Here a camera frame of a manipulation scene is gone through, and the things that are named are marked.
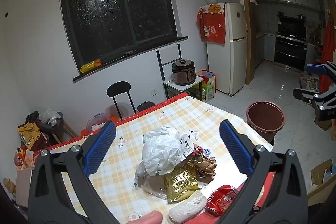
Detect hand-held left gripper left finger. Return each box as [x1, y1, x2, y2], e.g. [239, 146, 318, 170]
[28, 120, 120, 224]

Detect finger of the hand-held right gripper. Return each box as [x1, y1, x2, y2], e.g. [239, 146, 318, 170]
[305, 61, 336, 76]
[293, 88, 322, 106]

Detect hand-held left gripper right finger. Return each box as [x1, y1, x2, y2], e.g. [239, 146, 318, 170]
[218, 119, 308, 224]

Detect brown plastic trash bin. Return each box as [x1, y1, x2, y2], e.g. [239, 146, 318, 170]
[246, 101, 285, 144]

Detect white plastic bag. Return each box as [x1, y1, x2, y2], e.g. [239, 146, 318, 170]
[142, 126, 195, 177]

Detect white printed bag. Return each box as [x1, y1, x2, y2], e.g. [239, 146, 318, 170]
[300, 72, 320, 93]

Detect clear plastic container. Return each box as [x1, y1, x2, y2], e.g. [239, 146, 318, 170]
[87, 112, 117, 133]

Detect red hanging garment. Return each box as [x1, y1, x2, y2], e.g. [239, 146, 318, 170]
[318, 17, 336, 93]

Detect black built-in stove oven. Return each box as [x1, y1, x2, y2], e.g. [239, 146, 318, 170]
[274, 34, 308, 65]

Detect wooden stool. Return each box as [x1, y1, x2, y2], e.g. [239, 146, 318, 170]
[53, 120, 79, 144]

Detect brown crumpled paper bag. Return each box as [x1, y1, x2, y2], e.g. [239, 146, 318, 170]
[189, 145, 217, 184]

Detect black waste bin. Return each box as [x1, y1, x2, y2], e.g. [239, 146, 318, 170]
[37, 112, 64, 136]

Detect black range hood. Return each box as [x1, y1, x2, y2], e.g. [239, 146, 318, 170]
[277, 15, 308, 36]

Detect white lower kitchen cabinet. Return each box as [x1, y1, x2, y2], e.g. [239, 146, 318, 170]
[256, 32, 276, 62]

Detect red crumpled packet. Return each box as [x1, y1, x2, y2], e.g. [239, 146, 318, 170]
[205, 185, 240, 216]

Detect dark red bag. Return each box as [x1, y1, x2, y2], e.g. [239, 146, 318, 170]
[34, 132, 51, 151]

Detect crumpled clear bin liner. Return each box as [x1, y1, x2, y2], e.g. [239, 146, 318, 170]
[39, 108, 62, 126]

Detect red table cover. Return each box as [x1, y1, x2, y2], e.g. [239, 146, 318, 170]
[34, 92, 277, 210]

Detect yellow plaid tablecloth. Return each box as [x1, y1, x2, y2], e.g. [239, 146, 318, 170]
[49, 94, 273, 224]

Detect black round-back chair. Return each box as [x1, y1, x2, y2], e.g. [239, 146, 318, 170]
[106, 81, 137, 120]

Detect black round stool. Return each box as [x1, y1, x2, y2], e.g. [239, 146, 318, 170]
[136, 101, 156, 113]

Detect clear crumpled plastic bag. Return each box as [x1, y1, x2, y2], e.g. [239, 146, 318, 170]
[135, 169, 168, 201]

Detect green yellow sack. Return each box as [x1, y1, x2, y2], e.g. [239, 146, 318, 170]
[188, 82, 204, 102]

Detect colourful shopping bag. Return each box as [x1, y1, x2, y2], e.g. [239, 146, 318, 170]
[197, 70, 216, 102]

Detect cardboard box with flaps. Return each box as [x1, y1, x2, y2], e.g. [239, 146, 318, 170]
[307, 158, 336, 207]

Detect gold foil packet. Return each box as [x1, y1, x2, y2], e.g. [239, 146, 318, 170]
[163, 164, 202, 204]

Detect yellow snack bags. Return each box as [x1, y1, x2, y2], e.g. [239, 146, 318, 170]
[18, 122, 40, 149]

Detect orange white snack bag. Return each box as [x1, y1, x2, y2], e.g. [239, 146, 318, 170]
[14, 147, 35, 170]

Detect black rack with white shelf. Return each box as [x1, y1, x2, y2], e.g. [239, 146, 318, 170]
[156, 44, 205, 102]

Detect cream refrigerator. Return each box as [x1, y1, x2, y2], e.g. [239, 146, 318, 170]
[201, 2, 248, 97]

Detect yellow snack packet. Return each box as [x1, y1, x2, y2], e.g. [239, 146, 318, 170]
[80, 59, 102, 73]

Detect plain brown cardboard box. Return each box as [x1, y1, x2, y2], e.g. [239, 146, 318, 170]
[16, 166, 35, 208]

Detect pink sausage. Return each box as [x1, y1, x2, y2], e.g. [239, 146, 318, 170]
[134, 210, 163, 224]

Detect brown electric rice cooker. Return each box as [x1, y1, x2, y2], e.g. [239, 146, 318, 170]
[172, 58, 196, 85]

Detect red printed cloth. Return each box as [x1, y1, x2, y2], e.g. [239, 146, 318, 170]
[197, 4, 227, 45]

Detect black window sill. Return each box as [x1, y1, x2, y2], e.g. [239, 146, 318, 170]
[73, 35, 189, 83]

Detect dark sliding window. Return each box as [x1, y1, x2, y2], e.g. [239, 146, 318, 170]
[58, 0, 185, 75]

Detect wooden door frame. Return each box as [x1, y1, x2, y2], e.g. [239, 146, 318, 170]
[231, 0, 257, 86]

